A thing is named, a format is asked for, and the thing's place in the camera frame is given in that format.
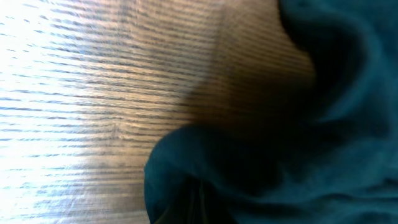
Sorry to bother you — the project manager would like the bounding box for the dark green t-shirt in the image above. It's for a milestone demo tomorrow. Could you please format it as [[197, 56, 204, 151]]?
[[144, 0, 397, 223]]

